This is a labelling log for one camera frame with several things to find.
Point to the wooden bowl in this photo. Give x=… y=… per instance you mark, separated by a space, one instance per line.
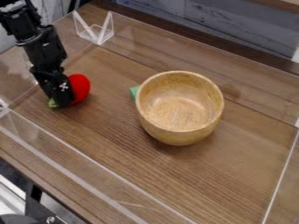
x=179 y=105

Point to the black table leg bracket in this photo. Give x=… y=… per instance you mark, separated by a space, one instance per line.
x=36 y=210

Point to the clear acrylic corner bracket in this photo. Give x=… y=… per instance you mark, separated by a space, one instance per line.
x=97 y=34

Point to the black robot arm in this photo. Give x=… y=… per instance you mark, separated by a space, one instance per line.
x=20 y=17

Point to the green block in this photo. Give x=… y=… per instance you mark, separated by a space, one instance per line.
x=133 y=92

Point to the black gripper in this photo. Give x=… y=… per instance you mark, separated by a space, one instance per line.
x=45 y=52

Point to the red plush strawberry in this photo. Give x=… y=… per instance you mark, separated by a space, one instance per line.
x=80 y=87

